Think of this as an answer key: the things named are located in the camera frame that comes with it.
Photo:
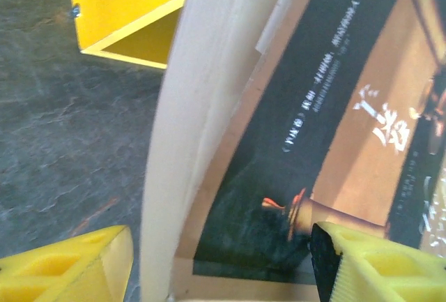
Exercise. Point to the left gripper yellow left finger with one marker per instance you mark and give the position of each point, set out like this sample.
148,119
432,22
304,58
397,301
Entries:
69,274

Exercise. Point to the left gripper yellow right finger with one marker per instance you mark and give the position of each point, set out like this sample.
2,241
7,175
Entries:
383,274

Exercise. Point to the beige scroll cover book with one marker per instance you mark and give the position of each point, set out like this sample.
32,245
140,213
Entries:
296,106

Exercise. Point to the yellow pink blue bookshelf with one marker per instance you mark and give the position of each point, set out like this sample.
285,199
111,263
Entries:
122,2

